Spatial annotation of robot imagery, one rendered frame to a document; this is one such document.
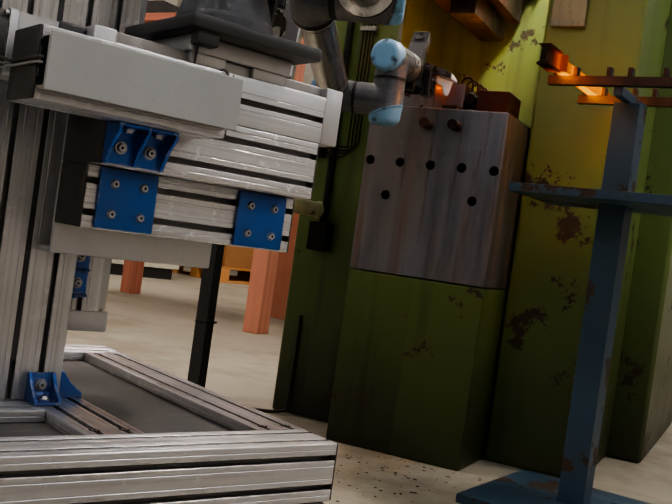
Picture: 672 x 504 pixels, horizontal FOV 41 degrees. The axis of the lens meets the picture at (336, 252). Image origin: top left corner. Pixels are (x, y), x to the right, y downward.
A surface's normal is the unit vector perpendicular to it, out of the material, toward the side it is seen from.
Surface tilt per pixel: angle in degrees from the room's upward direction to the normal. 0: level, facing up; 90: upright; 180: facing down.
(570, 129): 90
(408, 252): 90
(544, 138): 90
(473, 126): 90
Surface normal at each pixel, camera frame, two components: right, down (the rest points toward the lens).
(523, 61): -0.43, -0.05
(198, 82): 0.62, 0.10
